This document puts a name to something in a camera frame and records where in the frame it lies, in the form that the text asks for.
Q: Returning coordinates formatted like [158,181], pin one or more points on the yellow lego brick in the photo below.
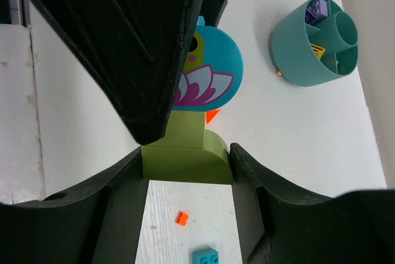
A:
[318,50]

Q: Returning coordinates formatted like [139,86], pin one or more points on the teal round divided container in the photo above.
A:
[316,43]

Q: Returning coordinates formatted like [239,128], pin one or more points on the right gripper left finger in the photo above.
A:
[95,221]

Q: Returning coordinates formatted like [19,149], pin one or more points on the teal monster face lego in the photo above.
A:
[212,73]

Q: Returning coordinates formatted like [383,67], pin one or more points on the dark purple long lego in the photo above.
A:
[316,11]

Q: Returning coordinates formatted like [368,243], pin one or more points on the teal lego brick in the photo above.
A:
[205,256]

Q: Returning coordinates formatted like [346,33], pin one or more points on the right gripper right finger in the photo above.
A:
[281,222]

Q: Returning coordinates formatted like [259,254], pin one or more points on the small orange lego lower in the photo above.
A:
[182,219]

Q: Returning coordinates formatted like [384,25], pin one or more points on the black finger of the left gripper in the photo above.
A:
[133,49]

